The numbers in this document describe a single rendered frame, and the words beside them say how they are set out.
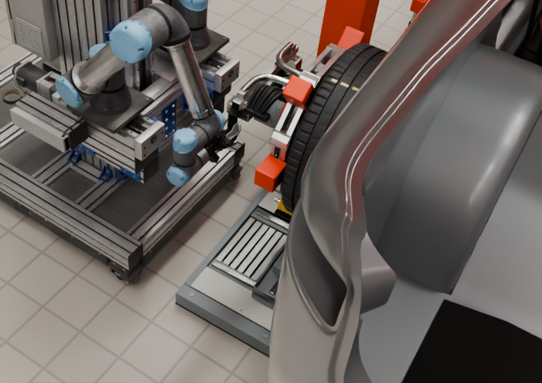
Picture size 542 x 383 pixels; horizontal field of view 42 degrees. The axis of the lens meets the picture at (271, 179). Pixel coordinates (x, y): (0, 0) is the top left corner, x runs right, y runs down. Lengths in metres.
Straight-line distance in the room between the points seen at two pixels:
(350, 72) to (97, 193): 1.34
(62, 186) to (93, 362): 0.79
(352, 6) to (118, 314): 1.54
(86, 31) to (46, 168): 0.77
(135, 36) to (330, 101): 0.63
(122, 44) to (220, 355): 1.37
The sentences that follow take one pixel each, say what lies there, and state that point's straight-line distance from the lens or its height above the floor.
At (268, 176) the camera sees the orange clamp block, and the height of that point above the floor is 0.88.
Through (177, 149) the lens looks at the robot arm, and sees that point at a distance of 2.27.
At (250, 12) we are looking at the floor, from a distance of 4.68.
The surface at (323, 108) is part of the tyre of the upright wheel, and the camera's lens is 2.26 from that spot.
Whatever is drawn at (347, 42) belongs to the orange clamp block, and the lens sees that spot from 2.59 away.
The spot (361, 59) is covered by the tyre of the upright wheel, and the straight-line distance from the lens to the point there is 2.37.
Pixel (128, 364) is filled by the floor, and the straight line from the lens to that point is 2.93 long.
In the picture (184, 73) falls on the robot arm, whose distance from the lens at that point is 2.26.
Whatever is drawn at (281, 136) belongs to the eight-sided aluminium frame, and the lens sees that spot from 2.34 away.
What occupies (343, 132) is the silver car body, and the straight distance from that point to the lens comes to 1.37.
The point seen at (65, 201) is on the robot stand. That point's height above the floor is 0.23.
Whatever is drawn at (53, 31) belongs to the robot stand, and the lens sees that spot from 2.92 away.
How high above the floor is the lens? 2.55
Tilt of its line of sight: 46 degrees down
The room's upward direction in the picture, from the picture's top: 8 degrees clockwise
